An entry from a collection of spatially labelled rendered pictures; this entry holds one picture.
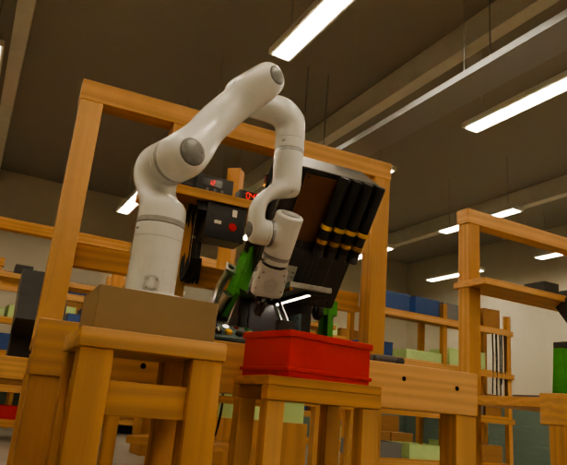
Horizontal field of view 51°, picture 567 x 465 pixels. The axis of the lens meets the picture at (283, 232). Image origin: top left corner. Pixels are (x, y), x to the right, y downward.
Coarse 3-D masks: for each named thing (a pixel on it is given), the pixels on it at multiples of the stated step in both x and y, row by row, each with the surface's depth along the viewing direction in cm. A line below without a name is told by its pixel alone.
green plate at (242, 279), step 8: (240, 256) 223; (248, 256) 213; (240, 264) 218; (248, 264) 212; (240, 272) 213; (248, 272) 213; (232, 280) 217; (240, 280) 209; (248, 280) 212; (232, 288) 212; (240, 288) 210; (248, 288) 211; (248, 296) 216
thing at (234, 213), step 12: (216, 204) 242; (204, 216) 242; (216, 216) 240; (228, 216) 243; (240, 216) 245; (204, 228) 238; (216, 228) 239; (228, 228) 241; (240, 228) 244; (204, 240) 242; (216, 240) 241; (228, 240) 240; (240, 240) 242
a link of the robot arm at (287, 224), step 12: (276, 216) 172; (288, 216) 170; (300, 216) 174; (276, 228) 170; (288, 228) 170; (300, 228) 173; (276, 240) 170; (288, 240) 171; (276, 252) 172; (288, 252) 173
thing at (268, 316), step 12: (240, 300) 228; (252, 300) 228; (240, 312) 226; (252, 312) 227; (264, 312) 229; (288, 312) 233; (300, 312) 235; (228, 324) 235; (240, 324) 224; (252, 324) 225; (264, 324) 227
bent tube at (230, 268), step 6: (228, 264) 219; (228, 270) 216; (234, 270) 218; (222, 276) 220; (228, 276) 219; (222, 282) 220; (216, 288) 221; (222, 288) 221; (216, 294) 220; (210, 300) 219; (216, 300) 219
